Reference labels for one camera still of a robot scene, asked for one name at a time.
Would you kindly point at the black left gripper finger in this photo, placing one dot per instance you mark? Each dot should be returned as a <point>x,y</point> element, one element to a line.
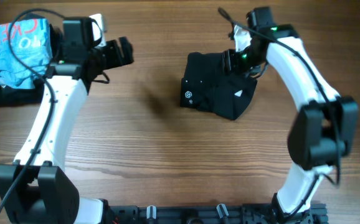
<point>127,50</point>
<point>116,59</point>

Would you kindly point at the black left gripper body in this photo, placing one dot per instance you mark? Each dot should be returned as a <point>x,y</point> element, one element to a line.
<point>99,54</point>

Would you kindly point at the black t-shirt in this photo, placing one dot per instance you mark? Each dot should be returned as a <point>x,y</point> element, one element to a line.
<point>206,87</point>

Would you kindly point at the light blue printed t-shirt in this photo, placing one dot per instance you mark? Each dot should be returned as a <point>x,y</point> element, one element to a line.
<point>26,44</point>

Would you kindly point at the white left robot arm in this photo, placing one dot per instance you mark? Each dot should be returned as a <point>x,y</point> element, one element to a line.
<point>34,188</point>

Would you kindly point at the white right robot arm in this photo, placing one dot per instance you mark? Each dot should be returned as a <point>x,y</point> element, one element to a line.
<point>324,128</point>

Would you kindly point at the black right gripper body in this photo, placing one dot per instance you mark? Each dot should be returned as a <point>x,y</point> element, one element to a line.
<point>227,61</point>

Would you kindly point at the dark navy garment pile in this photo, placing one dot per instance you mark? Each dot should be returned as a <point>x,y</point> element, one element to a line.
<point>10,96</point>

